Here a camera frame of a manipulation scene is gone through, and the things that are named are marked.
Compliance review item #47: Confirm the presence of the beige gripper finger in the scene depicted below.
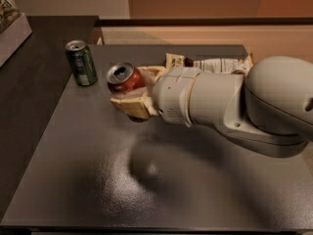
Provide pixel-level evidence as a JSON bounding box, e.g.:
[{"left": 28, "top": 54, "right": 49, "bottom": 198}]
[
  {"left": 138, "top": 66, "right": 167, "bottom": 92},
  {"left": 110, "top": 87, "right": 158, "bottom": 119}
]

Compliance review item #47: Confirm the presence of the red coke can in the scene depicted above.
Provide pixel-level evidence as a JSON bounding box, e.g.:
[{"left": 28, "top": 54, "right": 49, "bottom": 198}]
[{"left": 106, "top": 63, "right": 146, "bottom": 94}]

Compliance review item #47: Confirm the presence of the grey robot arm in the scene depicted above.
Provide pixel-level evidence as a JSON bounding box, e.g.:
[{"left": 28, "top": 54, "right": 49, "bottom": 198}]
[{"left": 107, "top": 56, "right": 313, "bottom": 158}]

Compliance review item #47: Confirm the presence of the green soda can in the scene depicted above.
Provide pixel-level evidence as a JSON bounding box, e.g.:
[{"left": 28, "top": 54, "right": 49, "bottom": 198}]
[{"left": 66, "top": 40, "right": 98, "bottom": 86}]

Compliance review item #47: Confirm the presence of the brown chip bag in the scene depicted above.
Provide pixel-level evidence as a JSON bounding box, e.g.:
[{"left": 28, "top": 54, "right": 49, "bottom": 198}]
[{"left": 166, "top": 53, "right": 253, "bottom": 75}]

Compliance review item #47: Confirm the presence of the white box with snacks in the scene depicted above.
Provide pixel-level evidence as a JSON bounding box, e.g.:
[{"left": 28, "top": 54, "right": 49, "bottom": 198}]
[{"left": 0, "top": 0, "right": 32, "bottom": 67}]

